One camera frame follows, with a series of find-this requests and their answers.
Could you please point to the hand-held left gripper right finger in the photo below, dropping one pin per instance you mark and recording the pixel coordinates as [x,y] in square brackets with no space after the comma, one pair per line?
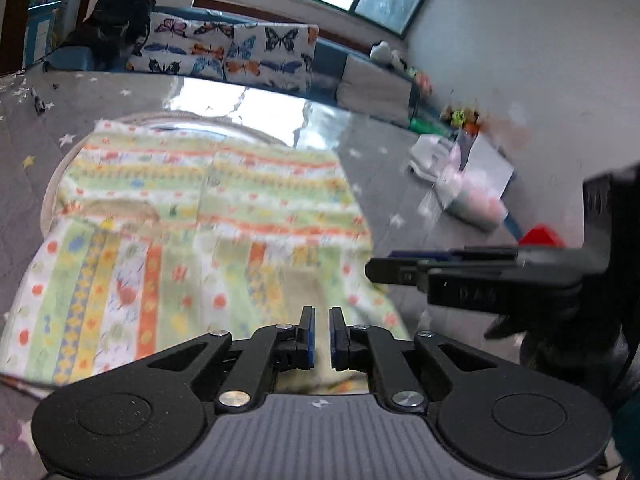
[338,337]

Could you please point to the butterfly print cushion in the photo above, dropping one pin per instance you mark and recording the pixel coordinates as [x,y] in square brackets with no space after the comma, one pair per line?
[272,57]
[175,45]

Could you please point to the green plastic object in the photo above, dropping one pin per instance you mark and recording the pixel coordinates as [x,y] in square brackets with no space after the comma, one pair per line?
[429,126]

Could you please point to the white plush toy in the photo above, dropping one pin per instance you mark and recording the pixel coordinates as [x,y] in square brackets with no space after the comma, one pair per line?
[381,50]

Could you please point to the colourful striped patterned garment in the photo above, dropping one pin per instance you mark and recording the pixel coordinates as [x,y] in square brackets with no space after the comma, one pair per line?
[150,240]

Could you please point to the red plastic object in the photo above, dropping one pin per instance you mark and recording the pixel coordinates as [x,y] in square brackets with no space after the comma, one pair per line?
[541,236]

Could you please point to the small dark object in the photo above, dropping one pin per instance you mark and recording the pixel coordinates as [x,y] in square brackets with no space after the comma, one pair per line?
[38,102]

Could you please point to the yellow-green toy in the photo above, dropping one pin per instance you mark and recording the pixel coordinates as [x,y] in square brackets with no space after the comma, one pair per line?
[462,116]

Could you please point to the blue sofa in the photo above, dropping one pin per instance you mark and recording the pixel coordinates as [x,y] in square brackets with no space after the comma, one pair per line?
[327,62]

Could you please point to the black backpack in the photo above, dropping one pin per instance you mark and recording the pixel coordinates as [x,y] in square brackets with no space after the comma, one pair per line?
[117,20]

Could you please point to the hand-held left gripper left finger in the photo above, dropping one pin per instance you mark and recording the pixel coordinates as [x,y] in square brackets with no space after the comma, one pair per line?
[307,336]

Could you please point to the blue and white box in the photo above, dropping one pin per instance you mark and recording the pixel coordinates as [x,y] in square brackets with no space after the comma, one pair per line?
[42,30]

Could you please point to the beige cushion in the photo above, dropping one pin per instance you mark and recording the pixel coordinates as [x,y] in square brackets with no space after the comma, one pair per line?
[372,87]

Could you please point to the pile of white plastic bags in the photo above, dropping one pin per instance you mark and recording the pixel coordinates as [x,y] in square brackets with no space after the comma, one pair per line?
[465,185]

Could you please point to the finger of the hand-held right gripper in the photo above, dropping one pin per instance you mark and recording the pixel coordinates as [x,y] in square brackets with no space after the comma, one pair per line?
[400,267]
[475,290]

